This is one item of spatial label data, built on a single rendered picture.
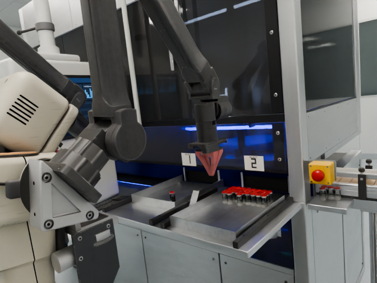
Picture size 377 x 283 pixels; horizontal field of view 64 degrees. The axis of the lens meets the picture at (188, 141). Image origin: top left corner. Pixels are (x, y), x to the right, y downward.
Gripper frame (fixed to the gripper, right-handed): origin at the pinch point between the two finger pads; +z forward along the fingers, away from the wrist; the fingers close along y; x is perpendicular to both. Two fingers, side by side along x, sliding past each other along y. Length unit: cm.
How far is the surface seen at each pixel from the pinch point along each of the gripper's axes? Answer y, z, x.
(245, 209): 24.5, 20.3, 5.3
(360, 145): 497, 84, 67
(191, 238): -1.7, 21.3, 9.0
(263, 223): 13.9, 19.1, -7.4
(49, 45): 5, -54, 94
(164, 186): 31, 19, 55
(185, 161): 37, 8, 44
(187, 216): 9.2, 20.0, 20.3
